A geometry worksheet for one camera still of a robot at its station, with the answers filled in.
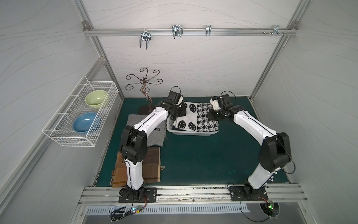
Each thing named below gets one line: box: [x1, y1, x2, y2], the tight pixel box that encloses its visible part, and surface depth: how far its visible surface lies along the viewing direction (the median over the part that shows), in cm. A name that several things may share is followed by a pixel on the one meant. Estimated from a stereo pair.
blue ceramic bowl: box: [72, 112, 97, 135], surface depth 65 cm
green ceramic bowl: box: [84, 89, 108, 110], surface depth 73 cm
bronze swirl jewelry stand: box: [124, 67, 164, 116], surface depth 90 cm
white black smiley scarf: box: [172, 101, 219, 133], surface depth 89 cm
